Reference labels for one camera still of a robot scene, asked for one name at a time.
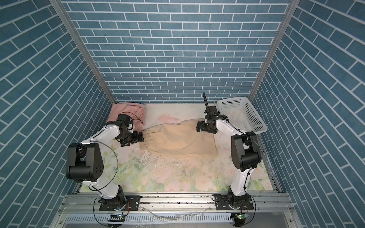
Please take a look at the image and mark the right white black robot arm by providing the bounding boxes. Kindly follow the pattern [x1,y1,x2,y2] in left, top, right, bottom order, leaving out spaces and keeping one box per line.
[196,103,262,203]

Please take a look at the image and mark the aluminium mounting rail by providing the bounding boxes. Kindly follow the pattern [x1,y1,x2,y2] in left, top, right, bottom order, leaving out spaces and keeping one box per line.
[51,192,301,228]

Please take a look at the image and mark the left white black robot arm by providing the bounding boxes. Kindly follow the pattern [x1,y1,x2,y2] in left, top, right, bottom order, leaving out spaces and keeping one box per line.
[65,114,144,211]

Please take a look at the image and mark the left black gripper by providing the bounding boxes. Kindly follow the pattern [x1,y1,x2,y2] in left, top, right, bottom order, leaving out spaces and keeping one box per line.
[120,130,145,146]

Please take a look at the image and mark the pink shorts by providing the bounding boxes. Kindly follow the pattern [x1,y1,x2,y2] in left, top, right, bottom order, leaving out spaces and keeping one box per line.
[106,103,146,132]

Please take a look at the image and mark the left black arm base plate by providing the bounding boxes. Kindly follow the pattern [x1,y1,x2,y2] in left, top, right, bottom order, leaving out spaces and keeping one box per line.
[98,195,141,211]

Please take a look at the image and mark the beige shorts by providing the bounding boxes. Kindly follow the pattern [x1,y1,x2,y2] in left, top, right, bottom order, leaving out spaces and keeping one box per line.
[139,119,218,158]

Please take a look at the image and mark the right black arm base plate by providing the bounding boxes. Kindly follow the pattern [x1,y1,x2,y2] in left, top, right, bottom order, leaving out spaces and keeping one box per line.
[211,193,254,211]

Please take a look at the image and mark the white plastic laundry basket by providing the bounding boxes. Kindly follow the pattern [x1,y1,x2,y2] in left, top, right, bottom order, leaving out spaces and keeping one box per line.
[217,97,268,134]

